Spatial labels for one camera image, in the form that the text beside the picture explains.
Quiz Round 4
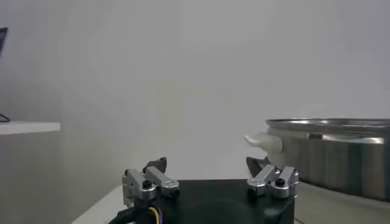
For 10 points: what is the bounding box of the white side table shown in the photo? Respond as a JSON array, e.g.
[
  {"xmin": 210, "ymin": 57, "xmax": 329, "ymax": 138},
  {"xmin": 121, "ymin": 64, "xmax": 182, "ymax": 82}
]
[{"xmin": 0, "ymin": 121, "xmax": 62, "ymax": 136}]

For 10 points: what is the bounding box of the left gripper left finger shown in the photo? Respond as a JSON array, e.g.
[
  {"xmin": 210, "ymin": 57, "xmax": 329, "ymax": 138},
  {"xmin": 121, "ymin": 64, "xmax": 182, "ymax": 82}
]
[{"xmin": 121, "ymin": 156, "xmax": 181, "ymax": 208}]

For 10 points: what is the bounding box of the dark screen device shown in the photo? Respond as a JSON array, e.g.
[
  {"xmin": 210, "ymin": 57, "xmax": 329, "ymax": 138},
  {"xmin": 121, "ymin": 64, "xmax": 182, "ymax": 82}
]
[{"xmin": 0, "ymin": 27, "xmax": 9, "ymax": 57}]

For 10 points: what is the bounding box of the stainless steel steamer basket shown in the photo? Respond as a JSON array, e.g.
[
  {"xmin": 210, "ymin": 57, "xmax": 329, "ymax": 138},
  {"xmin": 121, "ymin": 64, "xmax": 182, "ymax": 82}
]
[{"xmin": 265, "ymin": 117, "xmax": 390, "ymax": 202}]

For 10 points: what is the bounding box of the black gripper wire harness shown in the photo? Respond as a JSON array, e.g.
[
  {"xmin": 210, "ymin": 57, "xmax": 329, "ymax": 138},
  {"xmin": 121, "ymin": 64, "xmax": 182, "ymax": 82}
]
[{"xmin": 107, "ymin": 205, "xmax": 166, "ymax": 224}]

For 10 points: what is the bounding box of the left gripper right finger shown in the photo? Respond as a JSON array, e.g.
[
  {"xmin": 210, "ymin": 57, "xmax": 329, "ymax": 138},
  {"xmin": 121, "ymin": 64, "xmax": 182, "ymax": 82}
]
[{"xmin": 246, "ymin": 156, "xmax": 300, "ymax": 200}]

